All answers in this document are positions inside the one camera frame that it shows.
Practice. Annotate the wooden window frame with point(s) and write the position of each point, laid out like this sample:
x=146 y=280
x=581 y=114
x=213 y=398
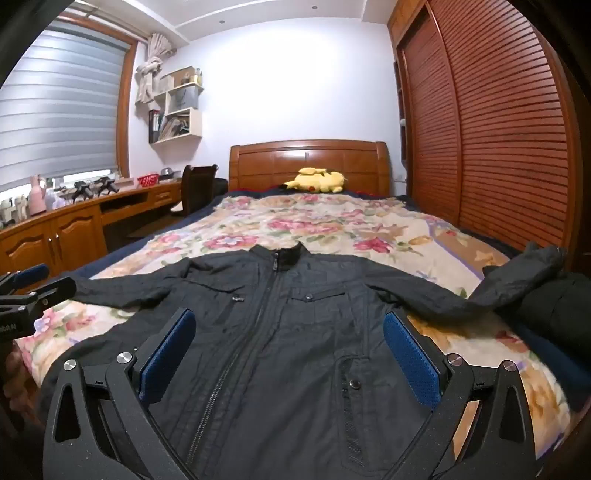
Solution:
x=125 y=110

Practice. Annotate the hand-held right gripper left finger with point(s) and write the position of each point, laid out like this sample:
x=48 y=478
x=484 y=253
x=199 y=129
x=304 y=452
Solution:
x=166 y=355

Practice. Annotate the dark binders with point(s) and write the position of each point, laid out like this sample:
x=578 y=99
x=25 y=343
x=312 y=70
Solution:
x=154 y=127

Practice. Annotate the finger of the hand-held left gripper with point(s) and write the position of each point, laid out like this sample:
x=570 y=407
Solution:
x=32 y=273
x=55 y=288

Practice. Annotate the wooden desk cabinet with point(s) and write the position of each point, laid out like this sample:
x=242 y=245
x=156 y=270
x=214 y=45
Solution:
x=69 y=230

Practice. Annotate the black tripod gadget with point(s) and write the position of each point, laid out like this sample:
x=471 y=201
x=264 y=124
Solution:
x=105 y=185
x=77 y=193

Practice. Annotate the dark clothes pile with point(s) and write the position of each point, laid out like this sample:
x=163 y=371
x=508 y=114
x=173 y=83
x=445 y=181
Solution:
x=563 y=314

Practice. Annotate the dark chair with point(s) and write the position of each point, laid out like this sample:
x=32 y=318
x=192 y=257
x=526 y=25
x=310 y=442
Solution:
x=198 y=184

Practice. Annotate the white wall shelf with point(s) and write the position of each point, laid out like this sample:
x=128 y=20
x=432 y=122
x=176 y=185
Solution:
x=194 y=122

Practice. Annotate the wooden bed headboard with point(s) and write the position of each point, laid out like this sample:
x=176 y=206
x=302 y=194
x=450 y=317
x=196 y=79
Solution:
x=277 y=166

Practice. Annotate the beige hanging cloth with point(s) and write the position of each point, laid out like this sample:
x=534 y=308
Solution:
x=147 y=78

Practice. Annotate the black zip jacket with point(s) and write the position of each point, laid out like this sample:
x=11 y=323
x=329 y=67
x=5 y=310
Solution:
x=277 y=346

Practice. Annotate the wooden louvred wardrobe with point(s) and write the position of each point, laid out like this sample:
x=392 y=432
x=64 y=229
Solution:
x=498 y=138

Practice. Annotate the floral blanket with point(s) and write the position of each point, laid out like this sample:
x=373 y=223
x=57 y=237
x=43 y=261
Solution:
x=323 y=221

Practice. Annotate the red basket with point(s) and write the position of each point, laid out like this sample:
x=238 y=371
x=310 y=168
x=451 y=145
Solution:
x=148 y=180

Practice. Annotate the metal pot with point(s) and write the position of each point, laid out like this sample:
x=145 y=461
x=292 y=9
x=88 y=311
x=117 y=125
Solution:
x=168 y=173

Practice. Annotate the yellow plush toy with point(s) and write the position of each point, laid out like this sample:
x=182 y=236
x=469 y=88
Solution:
x=318 y=181

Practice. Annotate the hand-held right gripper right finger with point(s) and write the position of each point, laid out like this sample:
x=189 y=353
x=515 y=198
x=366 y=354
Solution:
x=411 y=355

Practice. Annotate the grey window blind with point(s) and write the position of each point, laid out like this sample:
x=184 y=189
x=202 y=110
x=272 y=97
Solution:
x=60 y=106

